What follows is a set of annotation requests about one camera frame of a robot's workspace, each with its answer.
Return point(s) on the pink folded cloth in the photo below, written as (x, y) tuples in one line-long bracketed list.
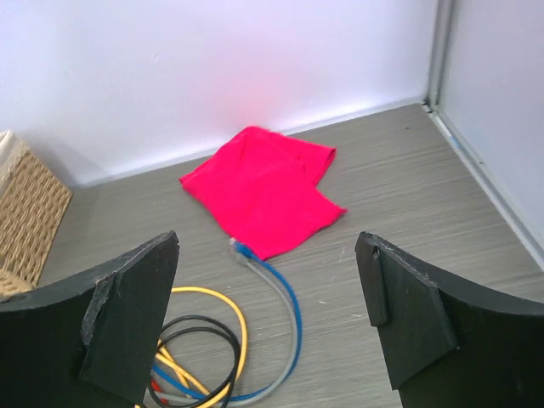
[(262, 189)]

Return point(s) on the wicker basket with liner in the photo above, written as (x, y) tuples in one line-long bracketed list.
[(33, 203)]

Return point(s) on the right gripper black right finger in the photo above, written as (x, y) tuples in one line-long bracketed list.
[(448, 341)]

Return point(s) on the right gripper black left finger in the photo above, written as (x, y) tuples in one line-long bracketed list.
[(89, 340)]

